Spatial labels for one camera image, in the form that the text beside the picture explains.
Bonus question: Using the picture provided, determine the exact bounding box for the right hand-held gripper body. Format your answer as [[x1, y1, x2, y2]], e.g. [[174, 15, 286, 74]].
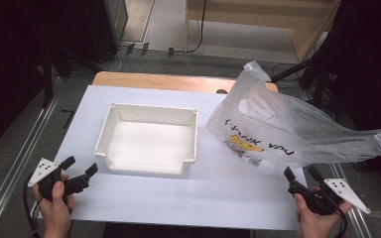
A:
[[287, 178, 372, 216]]

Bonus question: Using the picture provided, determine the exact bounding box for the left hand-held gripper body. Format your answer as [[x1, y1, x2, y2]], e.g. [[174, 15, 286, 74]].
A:
[[27, 158, 71, 202]]

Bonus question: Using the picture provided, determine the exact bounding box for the clear printed plastic bag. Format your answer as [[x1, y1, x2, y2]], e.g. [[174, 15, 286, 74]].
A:
[[205, 59, 381, 169]]

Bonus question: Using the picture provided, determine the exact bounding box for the person's right hand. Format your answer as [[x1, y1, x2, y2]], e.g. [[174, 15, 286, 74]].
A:
[[293, 186, 353, 238]]

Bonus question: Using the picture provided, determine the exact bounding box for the person's left hand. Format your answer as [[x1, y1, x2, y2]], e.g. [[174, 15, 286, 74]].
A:
[[32, 174, 75, 238]]

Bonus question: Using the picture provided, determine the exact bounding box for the white sheet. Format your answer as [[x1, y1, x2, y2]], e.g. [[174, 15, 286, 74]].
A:
[[53, 84, 309, 231]]

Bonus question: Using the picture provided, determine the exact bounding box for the white plastic bin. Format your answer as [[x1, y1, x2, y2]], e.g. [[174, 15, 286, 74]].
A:
[[93, 102, 199, 176]]

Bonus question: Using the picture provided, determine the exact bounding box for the black upright stand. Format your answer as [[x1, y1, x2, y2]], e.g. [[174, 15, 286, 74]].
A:
[[41, 46, 56, 109]]

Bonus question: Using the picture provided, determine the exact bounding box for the black tripod stand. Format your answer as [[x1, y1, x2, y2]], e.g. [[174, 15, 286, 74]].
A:
[[270, 54, 331, 110]]

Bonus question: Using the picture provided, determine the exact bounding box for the wooden table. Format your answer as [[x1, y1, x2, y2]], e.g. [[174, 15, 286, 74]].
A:
[[91, 70, 279, 94]]

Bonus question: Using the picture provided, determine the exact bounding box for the dark cabinet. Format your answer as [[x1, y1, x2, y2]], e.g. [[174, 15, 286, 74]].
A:
[[80, 0, 129, 63]]

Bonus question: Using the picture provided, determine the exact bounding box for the light wooden platform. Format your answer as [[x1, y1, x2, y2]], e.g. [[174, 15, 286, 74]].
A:
[[185, 0, 342, 64]]

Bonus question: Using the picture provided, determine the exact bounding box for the right hand-held gripper cable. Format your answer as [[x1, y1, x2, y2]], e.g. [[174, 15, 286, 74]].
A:
[[328, 196, 349, 238]]

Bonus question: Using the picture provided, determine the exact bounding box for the hand-held gripper cable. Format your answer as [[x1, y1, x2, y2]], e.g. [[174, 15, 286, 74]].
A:
[[22, 173, 44, 238], [328, 196, 349, 238]]

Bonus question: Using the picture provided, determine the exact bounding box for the left hand-held gripper cable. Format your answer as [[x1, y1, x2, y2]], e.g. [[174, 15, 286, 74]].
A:
[[22, 173, 44, 238]]

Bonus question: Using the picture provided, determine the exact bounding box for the thin black looped cable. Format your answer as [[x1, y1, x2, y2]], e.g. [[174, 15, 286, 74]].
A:
[[271, 62, 294, 78]]

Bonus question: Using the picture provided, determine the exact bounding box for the black floor cable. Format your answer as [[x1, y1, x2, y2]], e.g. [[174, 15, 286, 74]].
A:
[[174, 0, 208, 55]]

